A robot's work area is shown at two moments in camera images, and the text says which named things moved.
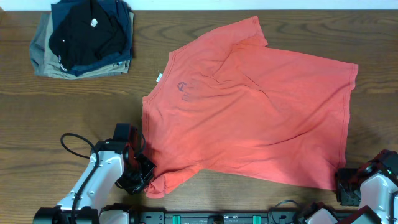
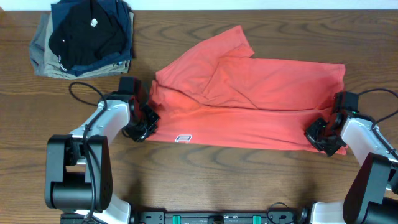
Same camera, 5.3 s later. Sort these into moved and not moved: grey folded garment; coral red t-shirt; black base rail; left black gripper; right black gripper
Moved: coral red t-shirt; left black gripper; right black gripper
Not moved: grey folded garment; black base rail
